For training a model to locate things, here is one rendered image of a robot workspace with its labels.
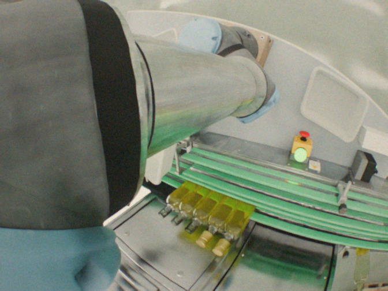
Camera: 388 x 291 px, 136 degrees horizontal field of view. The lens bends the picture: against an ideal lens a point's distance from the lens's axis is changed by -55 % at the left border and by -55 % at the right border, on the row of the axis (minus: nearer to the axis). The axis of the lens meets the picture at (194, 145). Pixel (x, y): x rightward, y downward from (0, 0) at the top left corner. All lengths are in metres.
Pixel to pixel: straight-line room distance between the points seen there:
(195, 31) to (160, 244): 0.68
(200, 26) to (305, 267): 0.82
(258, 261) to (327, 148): 0.49
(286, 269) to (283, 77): 0.69
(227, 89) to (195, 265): 0.57
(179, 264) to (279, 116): 0.63
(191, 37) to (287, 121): 0.44
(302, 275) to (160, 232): 0.59
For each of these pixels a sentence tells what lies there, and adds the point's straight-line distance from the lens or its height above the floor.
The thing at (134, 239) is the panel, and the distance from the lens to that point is 0.72.
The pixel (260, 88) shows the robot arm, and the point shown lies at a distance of 0.30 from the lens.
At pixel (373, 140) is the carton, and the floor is 0.81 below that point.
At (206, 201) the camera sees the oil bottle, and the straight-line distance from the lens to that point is 0.59.
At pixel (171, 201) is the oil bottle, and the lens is 0.61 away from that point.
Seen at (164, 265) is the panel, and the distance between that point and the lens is 0.64.
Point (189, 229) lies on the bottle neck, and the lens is 0.54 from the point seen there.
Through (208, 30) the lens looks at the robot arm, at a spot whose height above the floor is 1.07.
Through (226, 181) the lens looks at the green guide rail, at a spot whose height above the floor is 0.93.
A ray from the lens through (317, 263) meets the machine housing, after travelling 0.78.
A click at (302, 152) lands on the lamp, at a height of 0.85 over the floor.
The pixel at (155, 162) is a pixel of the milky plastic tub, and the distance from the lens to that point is 0.58.
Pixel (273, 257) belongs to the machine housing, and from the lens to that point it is 0.72.
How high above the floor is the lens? 1.37
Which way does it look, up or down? 46 degrees down
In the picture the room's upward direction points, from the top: 124 degrees counter-clockwise
